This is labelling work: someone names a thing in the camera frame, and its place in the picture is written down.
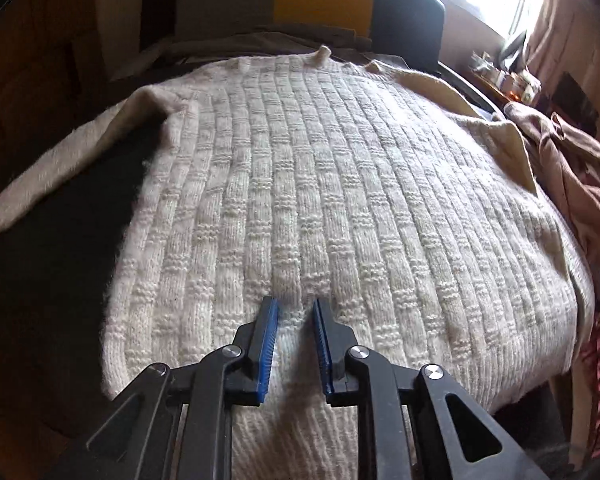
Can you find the cream knitted sweater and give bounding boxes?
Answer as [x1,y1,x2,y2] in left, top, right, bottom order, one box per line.
[0,48,595,479]

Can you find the pink brown clothes pile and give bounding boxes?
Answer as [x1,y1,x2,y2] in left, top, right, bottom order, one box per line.
[504,102,600,300]

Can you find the cluttered side shelf items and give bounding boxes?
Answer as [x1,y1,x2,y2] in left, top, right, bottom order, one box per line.
[467,32,542,108]

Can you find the grey blanket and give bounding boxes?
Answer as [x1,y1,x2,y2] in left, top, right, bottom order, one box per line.
[112,24,373,80]

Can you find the pink curtain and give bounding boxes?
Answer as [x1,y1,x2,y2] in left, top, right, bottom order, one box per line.
[524,0,600,140]

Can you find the grey yellow black cushion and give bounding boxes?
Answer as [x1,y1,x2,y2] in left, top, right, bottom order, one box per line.
[142,0,447,68]

